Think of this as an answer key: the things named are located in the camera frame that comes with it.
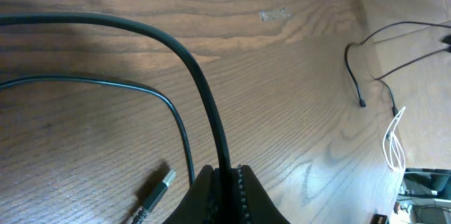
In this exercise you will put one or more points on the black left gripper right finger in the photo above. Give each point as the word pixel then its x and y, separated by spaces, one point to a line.
pixel 255 205

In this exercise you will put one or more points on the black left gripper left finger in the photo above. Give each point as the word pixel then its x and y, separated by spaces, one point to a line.
pixel 192 207

